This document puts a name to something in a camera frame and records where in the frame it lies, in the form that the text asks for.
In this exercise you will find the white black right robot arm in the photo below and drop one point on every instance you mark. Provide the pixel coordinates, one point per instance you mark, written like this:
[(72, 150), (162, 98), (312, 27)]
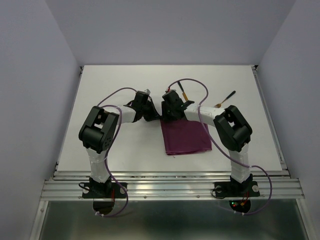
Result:
[(234, 133)]

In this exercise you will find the aluminium left side rail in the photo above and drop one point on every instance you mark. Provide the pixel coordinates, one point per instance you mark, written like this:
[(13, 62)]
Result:
[(66, 115)]

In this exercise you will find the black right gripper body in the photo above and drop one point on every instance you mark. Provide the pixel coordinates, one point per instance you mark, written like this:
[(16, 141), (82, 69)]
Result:
[(167, 112)]

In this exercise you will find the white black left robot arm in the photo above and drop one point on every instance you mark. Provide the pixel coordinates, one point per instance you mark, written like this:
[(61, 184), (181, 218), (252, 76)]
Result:
[(98, 134)]

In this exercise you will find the purple cloth napkin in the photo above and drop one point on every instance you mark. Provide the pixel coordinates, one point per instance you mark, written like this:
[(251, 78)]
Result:
[(183, 137)]

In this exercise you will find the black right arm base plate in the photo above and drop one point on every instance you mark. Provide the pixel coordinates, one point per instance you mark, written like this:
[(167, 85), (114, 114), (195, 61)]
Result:
[(227, 189)]

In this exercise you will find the aluminium right side rail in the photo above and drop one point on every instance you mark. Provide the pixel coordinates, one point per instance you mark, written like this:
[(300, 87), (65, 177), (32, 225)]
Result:
[(284, 167)]

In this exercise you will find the aluminium front rail frame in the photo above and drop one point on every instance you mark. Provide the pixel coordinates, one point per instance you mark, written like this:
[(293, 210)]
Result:
[(161, 186)]

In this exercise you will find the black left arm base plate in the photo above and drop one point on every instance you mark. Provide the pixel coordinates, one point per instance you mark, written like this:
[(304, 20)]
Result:
[(109, 190)]

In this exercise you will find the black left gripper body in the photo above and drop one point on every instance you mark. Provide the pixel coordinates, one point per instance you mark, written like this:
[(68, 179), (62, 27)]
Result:
[(143, 109)]

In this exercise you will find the aluminium rail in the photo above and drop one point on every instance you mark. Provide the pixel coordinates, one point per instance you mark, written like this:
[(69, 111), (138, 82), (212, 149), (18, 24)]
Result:
[(66, 115), (284, 167)]

